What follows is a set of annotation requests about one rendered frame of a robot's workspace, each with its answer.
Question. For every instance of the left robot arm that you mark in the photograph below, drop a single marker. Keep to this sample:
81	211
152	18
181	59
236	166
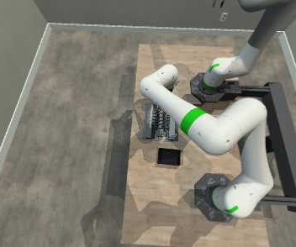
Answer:
244	123

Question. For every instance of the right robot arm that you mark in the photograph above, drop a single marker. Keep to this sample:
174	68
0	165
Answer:
276	13

